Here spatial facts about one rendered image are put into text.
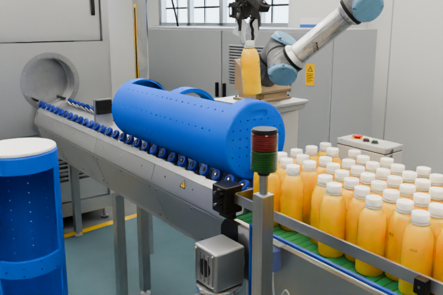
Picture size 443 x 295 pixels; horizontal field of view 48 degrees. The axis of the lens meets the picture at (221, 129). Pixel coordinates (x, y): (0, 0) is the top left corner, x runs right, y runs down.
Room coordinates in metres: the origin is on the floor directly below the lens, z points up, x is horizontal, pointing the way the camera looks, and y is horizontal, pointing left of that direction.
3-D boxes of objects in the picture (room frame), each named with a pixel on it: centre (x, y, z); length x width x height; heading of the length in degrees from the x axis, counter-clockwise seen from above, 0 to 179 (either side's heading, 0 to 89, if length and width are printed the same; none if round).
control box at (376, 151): (1.67, -0.51, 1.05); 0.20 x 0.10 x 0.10; 37
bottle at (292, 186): (1.39, -0.21, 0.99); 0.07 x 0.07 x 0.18
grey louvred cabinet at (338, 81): (4.20, -0.19, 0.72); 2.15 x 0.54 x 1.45; 41
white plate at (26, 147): (1.84, 0.78, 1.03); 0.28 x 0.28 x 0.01
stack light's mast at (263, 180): (1.13, -0.10, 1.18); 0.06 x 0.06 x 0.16
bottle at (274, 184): (1.42, -0.14, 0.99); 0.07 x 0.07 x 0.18
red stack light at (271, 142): (1.13, -0.10, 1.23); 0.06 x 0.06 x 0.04
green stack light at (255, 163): (1.13, -0.10, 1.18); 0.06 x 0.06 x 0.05
